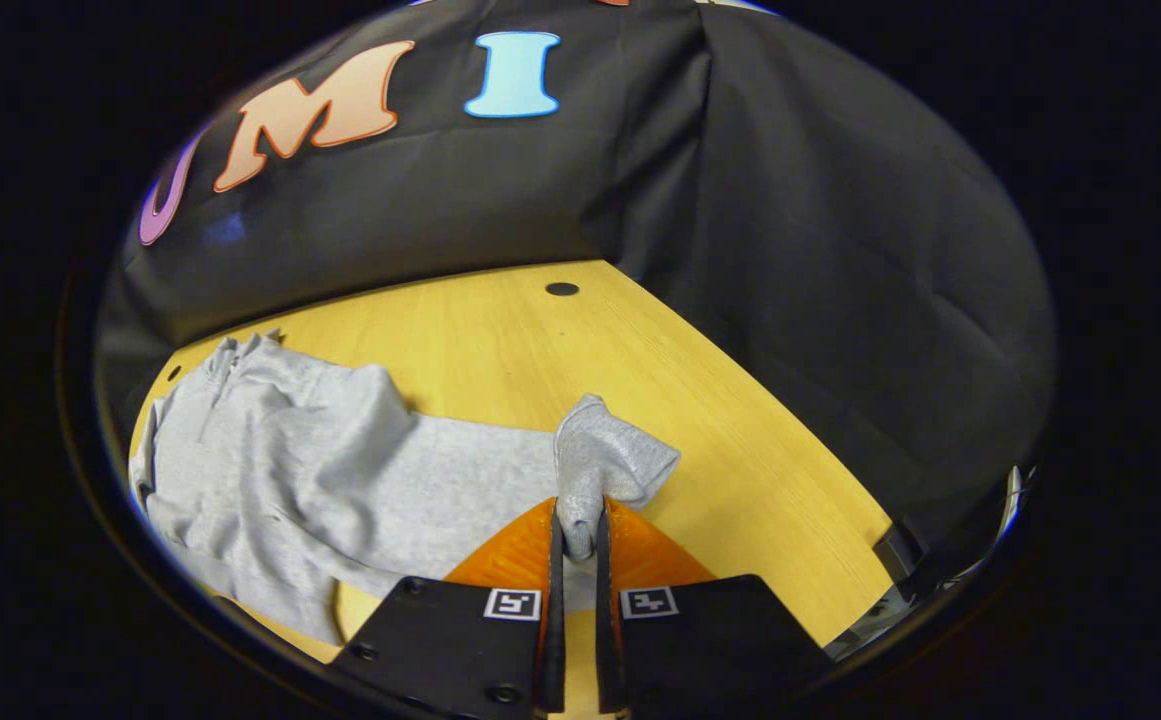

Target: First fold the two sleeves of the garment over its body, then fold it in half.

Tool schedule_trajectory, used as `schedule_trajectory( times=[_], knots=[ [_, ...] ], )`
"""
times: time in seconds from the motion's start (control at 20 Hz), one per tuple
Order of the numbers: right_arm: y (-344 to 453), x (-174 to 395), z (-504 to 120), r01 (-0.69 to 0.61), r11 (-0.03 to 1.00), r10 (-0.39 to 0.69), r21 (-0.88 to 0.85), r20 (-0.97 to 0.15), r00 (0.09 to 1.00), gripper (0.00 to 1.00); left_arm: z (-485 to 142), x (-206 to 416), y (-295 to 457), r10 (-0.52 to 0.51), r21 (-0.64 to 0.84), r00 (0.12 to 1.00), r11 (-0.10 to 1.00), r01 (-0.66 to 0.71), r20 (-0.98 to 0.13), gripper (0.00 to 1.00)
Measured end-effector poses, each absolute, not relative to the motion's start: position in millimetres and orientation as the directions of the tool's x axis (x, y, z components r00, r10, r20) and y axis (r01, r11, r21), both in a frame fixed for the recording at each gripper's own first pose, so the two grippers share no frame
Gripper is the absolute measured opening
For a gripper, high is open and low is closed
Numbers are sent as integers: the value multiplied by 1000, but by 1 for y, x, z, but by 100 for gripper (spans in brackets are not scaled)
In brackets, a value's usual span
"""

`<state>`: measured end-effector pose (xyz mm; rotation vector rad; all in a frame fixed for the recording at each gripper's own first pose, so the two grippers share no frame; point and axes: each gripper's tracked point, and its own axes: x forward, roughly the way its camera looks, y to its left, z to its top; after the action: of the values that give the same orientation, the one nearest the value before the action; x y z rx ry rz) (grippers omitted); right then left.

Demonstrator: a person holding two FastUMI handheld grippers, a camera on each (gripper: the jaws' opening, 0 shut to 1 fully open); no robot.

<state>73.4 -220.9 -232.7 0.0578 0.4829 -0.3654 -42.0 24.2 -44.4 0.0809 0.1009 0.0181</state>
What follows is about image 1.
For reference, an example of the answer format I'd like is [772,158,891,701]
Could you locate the grey sweatshirt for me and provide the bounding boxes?
[128,330,683,646]

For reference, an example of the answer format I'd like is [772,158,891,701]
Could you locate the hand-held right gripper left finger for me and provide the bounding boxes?
[330,497,567,716]

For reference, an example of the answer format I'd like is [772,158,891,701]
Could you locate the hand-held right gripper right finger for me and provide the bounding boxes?
[595,497,834,716]

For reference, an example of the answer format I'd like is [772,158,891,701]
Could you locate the black backdrop cloth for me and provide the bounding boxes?
[95,0,1056,561]

